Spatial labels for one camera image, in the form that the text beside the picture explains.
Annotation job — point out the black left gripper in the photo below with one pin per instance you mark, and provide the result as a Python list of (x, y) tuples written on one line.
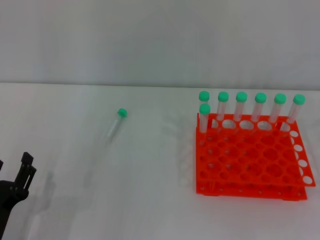
[(7, 197)]

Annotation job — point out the green capped test tube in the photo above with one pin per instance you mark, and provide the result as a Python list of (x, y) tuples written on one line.
[(241, 96), (280, 98), (260, 97), (299, 99), (223, 96), (122, 112), (204, 96), (205, 108)]

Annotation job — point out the orange plastic test tube rack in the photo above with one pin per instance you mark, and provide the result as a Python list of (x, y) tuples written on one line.
[(250, 175)]

